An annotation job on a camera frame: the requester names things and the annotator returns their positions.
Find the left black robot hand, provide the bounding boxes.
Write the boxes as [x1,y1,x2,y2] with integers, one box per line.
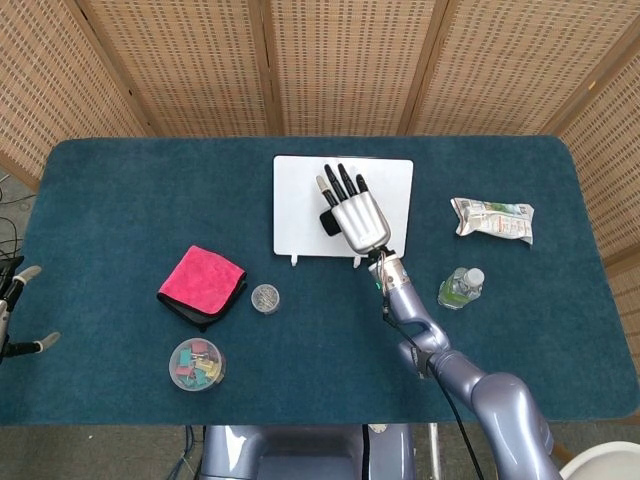
[0,256,62,362]

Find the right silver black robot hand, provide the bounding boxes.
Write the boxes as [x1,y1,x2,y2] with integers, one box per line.
[314,162,394,252]

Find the black eraser block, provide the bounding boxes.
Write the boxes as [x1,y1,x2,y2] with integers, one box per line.
[319,208,344,238]

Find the white rectangular board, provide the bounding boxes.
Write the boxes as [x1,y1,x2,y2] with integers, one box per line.
[272,154,415,270]

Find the clear plastic water bottle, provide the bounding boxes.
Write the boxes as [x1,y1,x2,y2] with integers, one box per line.
[437,266,486,311]

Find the small round pin box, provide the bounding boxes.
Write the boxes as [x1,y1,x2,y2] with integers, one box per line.
[250,283,281,316]

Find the crumpled white snack packet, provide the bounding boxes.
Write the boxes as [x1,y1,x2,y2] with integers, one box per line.
[450,197,535,246]

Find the blue table cloth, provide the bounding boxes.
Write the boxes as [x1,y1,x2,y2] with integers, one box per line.
[0,135,633,427]

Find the woven bamboo screen panel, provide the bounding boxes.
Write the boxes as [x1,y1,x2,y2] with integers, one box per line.
[264,0,444,137]
[410,0,640,136]
[74,0,275,138]
[552,47,640,321]
[0,0,151,191]

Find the folded pink microfiber cloth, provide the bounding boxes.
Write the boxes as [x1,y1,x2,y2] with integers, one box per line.
[156,244,249,333]

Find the clear tub of binder clips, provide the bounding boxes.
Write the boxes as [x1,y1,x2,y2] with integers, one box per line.
[168,337,227,393]

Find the lilac robot torso base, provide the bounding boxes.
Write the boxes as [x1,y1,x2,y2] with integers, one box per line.
[199,423,417,480]

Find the metal table leg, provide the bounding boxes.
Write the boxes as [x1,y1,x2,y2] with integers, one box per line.
[427,422,443,480]

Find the white round stool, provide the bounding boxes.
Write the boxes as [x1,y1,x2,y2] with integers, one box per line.
[558,439,640,480]

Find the black floor cables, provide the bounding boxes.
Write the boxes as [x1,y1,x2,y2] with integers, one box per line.
[0,172,37,274]

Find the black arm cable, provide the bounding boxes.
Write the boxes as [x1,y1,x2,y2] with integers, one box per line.
[382,294,485,480]

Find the blue cable bundle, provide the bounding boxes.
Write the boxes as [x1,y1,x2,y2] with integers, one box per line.
[167,424,207,480]

